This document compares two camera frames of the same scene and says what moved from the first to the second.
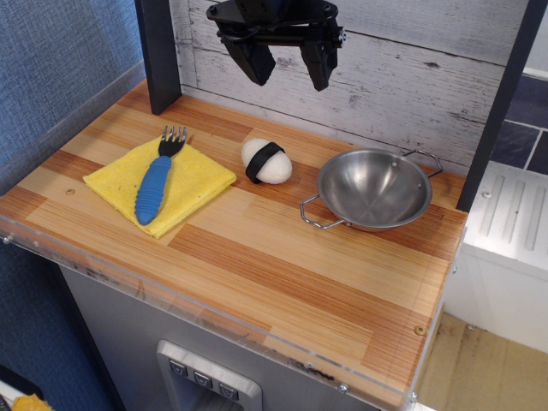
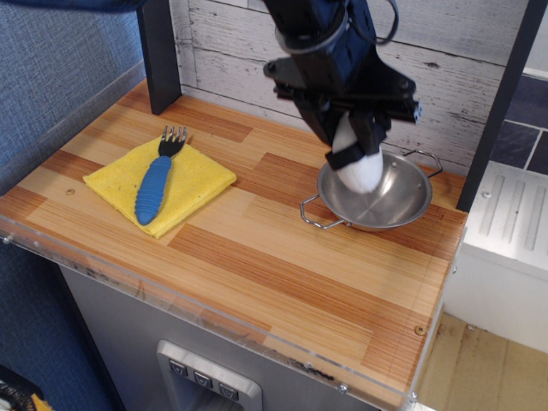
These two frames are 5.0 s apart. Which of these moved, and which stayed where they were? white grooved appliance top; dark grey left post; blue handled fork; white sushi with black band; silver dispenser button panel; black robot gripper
Moved: black robot gripper; white sushi with black band
Stayed: blue handled fork; dark grey left post; white grooved appliance top; silver dispenser button panel
